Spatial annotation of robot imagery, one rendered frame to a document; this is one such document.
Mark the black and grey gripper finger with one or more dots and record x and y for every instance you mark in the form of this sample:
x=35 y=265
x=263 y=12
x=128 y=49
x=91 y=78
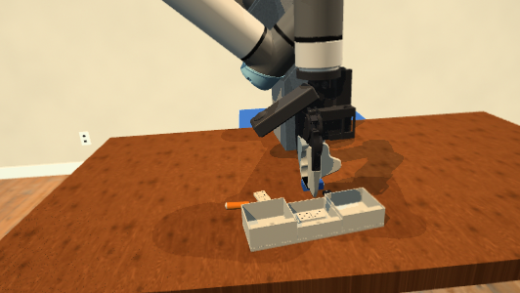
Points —
x=320 y=163
x=301 y=147

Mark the orange cylinder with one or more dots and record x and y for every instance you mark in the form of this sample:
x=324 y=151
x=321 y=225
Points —
x=234 y=205

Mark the cream three-compartment bin rack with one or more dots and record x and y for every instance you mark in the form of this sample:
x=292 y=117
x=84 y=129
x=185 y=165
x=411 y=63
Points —
x=271 y=223

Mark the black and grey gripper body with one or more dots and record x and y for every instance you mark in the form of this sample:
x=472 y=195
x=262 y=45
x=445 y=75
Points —
x=334 y=103

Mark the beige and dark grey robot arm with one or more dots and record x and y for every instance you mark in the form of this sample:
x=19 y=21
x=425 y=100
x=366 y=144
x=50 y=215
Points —
x=268 y=55

